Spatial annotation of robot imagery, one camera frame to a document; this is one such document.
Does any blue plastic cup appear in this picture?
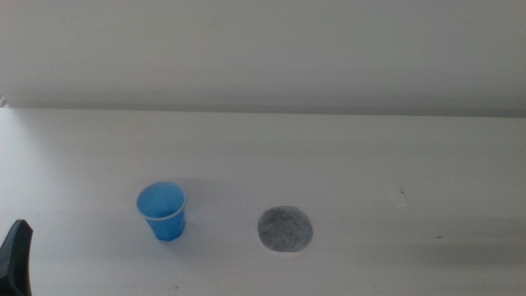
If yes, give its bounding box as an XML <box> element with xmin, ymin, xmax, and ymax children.
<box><xmin>136</xmin><ymin>181</ymin><xmax>188</xmax><ymax>243</ymax></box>

